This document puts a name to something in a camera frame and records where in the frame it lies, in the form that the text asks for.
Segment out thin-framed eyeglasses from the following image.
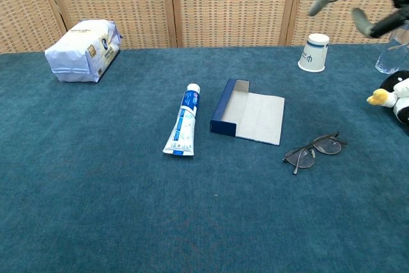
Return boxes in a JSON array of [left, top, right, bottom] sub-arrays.
[[282, 132, 348, 176]]

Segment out blue folding glasses case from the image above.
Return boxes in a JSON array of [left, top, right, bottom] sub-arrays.
[[210, 77, 286, 146]]

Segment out clear plastic water bottle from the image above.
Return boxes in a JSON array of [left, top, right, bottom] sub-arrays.
[[374, 20, 409, 75]]

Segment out white paper cup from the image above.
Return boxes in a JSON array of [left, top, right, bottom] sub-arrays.
[[297, 33, 330, 73]]

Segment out black white penguin plush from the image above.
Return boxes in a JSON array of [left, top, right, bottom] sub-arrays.
[[366, 70, 409, 125]]

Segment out woven wicker folding screen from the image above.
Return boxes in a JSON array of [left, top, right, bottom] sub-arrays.
[[0, 0, 409, 55]]

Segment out white blue toothpaste tube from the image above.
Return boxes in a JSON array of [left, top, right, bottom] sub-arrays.
[[162, 83, 201, 157]]

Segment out white tissue pack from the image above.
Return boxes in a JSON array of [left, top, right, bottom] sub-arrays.
[[44, 19, 123, 83]]

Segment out teal table carpet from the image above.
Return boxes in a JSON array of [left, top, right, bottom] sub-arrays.
[[0, 42, 409, 273]]

